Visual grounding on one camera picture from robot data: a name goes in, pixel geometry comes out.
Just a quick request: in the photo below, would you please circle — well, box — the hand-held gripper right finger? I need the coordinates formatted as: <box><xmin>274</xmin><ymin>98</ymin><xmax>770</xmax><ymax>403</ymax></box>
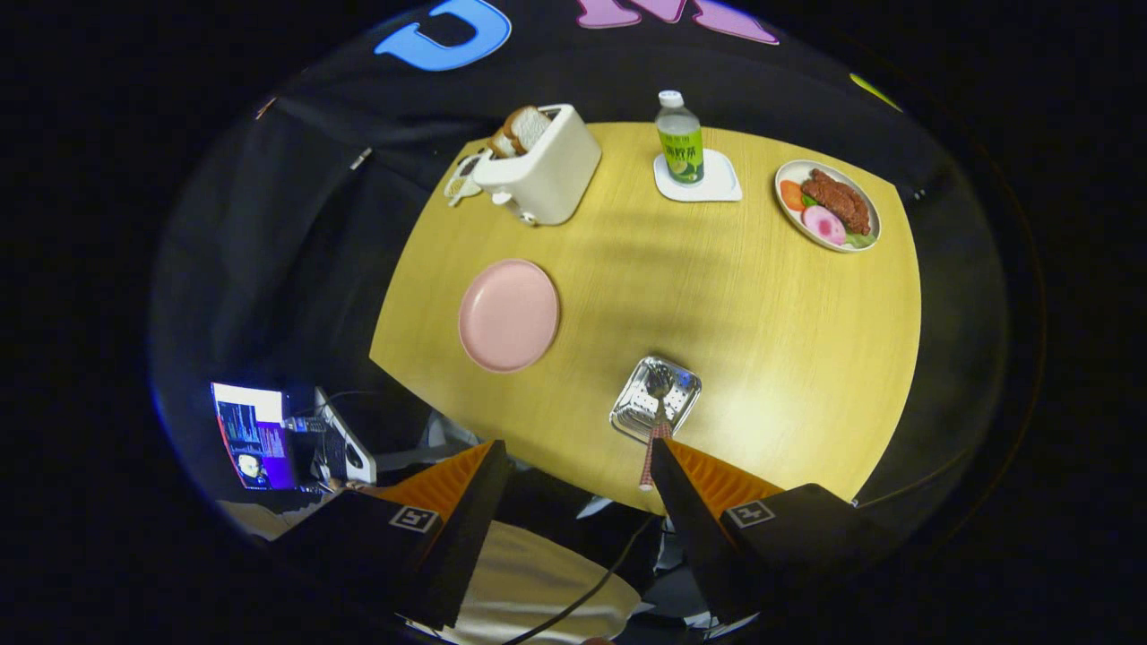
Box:
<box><xmin>650</xmin><ymin>437</ymin><xmax>897</xmax><ymax>628</ymax></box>

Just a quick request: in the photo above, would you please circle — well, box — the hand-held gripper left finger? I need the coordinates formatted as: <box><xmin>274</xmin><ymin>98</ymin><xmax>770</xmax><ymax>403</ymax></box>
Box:
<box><xmin>287</xmin><ymin>439</ymin><xmax>513</xmax><ymax>631</ymax></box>

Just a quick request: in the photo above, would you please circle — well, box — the spoon with red checkered handle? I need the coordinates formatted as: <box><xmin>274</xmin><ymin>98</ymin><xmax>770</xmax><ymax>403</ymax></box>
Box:
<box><xmin>638</xmin><ymin>362</ymin><xmax>677</xmax><ymax>492</ymax></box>

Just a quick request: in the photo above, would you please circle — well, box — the perforated metal tray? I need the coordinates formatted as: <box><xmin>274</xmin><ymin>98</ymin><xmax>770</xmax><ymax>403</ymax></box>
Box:
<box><xmin>609</xmin><ymin>355</ymin><xmax>703</xmax><ymax>445</ymax></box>

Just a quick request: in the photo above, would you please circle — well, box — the pink plate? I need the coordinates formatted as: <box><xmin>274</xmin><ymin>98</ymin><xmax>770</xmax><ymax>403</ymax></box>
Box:
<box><xmin>458</xmin><ymin>258</ymin><xmax>562</xmax><ymax>374</ymax></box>

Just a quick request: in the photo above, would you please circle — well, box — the laptop screen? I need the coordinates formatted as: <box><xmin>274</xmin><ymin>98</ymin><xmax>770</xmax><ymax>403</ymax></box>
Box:
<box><xmin>211</xmin><ymin>382</ymin><xmax>299</xmax><ymax>492</ymax></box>

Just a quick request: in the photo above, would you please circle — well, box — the black backdrop cloth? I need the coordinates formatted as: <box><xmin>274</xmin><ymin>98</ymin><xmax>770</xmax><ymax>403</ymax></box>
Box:
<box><xmin>152</xmin><ymin>0</ymin><xmax>1009</xmax><ymax>538</ymax></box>

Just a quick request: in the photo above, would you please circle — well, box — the white food plate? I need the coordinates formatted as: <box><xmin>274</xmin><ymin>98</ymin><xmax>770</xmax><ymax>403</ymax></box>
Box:
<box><xmin>774</xmin><ymin>159</ymin><xmax>883</xmax><ymax>254</ymax></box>

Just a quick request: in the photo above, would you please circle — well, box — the pink ham slice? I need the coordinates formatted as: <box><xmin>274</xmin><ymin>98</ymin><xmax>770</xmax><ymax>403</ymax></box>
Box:
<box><xmin>802</xmin><ymin>205</ymin><xmax>848</xmax><ymax>247</ymax></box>

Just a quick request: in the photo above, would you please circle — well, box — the white three-compartment condiment dish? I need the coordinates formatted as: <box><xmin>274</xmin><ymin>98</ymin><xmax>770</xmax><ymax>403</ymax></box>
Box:
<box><xmin>444</xmin><ymin>148</ymin><xmax>494</xmax><ymax>208</ymax></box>

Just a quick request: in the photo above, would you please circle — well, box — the white coaster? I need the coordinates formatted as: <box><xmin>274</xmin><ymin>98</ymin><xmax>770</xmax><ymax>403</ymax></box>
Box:
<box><xmin>652</xmin><ymin>150</ymin><xmax>744</xmax><ymax>203</ymax></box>

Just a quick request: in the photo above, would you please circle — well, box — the white toaster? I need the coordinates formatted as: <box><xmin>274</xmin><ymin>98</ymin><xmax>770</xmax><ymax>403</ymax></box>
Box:
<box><xmin>471</xmin><ymin>103</ymin><xmax>603</xmax><ymax>227</ymax></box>

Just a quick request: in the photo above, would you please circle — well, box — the brown meat piece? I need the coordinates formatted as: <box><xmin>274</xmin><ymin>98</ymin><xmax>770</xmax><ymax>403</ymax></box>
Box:
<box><xmin>800</xmin><ymin>169</ymin><xmax>872</xmax><ymax>236</ymax></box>

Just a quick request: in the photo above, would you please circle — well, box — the green label drink bottle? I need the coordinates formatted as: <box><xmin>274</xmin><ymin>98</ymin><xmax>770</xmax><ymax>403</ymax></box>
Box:
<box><xmin>654</xmin><ymin>90</ymin><xmax>705</xmax><ymax>185</ymax></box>

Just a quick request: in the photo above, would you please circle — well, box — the large bread slice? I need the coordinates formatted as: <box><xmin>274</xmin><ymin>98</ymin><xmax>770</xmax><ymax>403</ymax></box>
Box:
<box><xmin>502</xmin><ymin>106</ymin><xmax>553</xmax><ymax>153</ymax></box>

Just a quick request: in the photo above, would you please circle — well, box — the black cable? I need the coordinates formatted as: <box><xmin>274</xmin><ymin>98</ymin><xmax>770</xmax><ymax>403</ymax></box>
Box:
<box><xmin>502</xmin><ymin>515</ymin><xmax>660</xmax><ymax>645</ymax></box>

